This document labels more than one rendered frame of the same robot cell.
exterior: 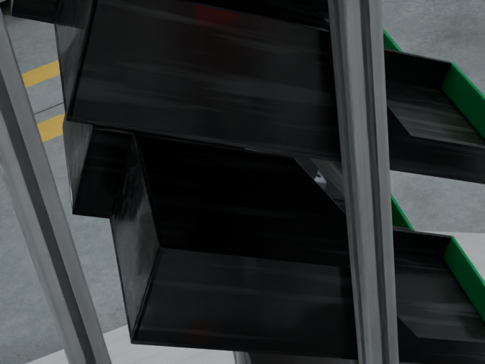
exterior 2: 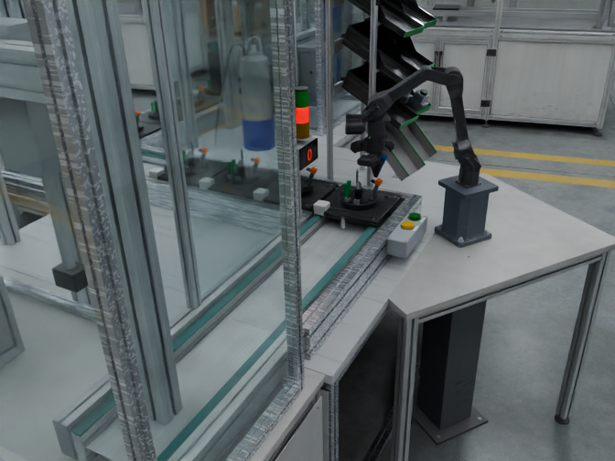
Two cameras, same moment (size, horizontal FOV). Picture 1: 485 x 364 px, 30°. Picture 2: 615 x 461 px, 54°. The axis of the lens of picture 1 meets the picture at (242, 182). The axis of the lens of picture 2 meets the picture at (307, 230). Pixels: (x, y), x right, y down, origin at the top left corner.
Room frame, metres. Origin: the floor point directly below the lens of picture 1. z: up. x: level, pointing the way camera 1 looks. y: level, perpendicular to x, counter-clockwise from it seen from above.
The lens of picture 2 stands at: (-1.28, -1.44, 1.91)
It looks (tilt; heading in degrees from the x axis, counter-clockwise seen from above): 28 degrees down; 46
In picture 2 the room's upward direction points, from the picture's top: 2 degrees counter-clockwise
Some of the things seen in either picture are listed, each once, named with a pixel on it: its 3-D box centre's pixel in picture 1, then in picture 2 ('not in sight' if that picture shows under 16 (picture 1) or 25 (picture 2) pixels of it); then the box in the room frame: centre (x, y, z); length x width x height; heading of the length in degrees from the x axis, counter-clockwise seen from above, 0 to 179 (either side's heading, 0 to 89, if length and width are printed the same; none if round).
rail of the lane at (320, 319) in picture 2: not in sight; (367, 261); (0.00, -0.39, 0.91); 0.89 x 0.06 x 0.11; 17
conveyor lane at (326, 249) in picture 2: not in sight; (314, 253); (-0.08, -0.23, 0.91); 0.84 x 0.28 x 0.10; 17
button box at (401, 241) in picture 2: not in sight; (406, 234); (0.20, -0.39, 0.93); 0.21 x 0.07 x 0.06; 17
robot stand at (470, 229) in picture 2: not in sight; (465, 209); (0.44, -0.46, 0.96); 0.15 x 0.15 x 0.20; 72
